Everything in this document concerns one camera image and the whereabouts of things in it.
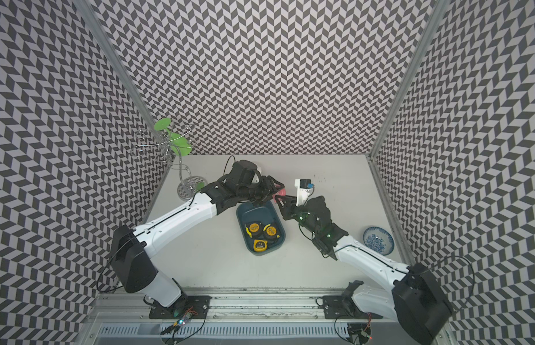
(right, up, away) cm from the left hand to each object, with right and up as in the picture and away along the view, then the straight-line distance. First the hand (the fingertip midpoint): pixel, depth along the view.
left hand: (282, 192), depth 75 cm
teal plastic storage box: (-15, -10, +18) cm, 26 cm away
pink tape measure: (0, 0, -2) cm, 2 cm away
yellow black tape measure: (-12, -16, +13) cm, 24 cm away
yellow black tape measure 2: (-5, -17, +13) cm, 22 cm away
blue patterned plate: (+40, -21, +11) cm, 46 cm away
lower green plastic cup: (-43, +19, +14) cm, 49 cm away
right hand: (-1, -3, +2) cm, 4 cm away
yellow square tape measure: (-8, -22, +9) cm, 25 cm away
